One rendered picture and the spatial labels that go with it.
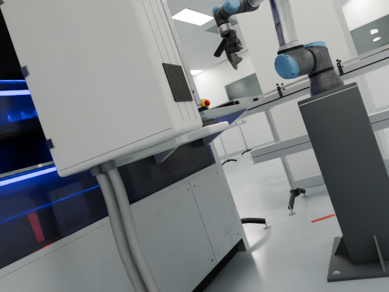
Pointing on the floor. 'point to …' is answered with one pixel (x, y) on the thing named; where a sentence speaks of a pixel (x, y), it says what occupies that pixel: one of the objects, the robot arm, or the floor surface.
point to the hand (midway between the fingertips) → (234, 68)
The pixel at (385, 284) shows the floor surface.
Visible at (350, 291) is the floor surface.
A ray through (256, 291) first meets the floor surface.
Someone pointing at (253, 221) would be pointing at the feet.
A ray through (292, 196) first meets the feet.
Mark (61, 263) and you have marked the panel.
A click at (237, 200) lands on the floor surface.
